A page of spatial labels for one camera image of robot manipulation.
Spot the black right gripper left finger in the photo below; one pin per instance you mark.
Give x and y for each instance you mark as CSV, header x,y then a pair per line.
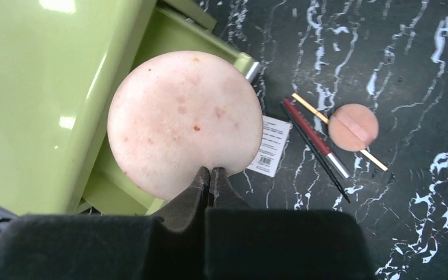
x,y
178,214

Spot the black eyeliner pencil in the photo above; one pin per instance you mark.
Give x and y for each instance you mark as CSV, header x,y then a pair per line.
x,y
323,163

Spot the small round powder puff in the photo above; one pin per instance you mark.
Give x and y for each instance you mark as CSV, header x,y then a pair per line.
x,y
353,127

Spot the white makeup packet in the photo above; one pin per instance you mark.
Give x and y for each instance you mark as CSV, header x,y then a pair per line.
x,y
274,137

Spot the thin wooden stick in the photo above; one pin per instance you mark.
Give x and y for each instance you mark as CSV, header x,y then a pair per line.
x,y
325,120

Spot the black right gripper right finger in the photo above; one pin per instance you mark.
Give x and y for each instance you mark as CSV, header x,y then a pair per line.
x,y
221,194

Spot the red lip pencil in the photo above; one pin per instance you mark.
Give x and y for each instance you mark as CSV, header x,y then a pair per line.
x,y
318,142

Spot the large round powder puff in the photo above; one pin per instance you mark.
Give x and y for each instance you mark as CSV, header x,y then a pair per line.
x,y
179,112

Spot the green metal drawer chest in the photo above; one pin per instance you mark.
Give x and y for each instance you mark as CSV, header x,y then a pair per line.
x,y
60,63

